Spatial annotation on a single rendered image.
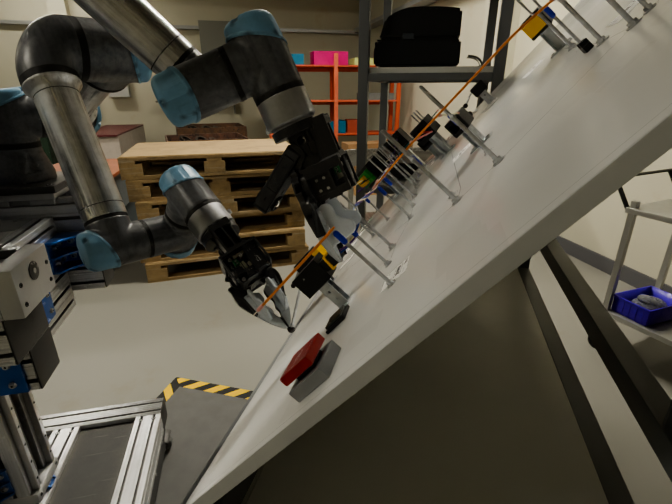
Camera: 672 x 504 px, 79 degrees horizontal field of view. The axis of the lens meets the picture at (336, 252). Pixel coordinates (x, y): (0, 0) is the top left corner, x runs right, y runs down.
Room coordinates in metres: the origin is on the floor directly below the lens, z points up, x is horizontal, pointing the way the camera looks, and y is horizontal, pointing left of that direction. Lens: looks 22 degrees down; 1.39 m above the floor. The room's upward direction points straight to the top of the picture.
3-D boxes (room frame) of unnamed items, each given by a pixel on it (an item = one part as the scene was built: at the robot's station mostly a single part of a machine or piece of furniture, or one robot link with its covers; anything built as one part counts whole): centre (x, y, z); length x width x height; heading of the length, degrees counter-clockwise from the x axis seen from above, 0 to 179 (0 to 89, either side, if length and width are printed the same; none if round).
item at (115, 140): (7.56, 3.99, 0.36); 2.09 x 0.68 x 0.71; 13
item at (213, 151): (3.45, 0.99, 0.48); 1.34 x 0.92 x 0.95; 108
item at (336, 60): (6.94, 0.07, 0.96); 2.15 x 0.57 x 1.93; 103
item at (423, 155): (1.75, -0.31, 1.09); 0.35 x 0.33 x 0.07; 166
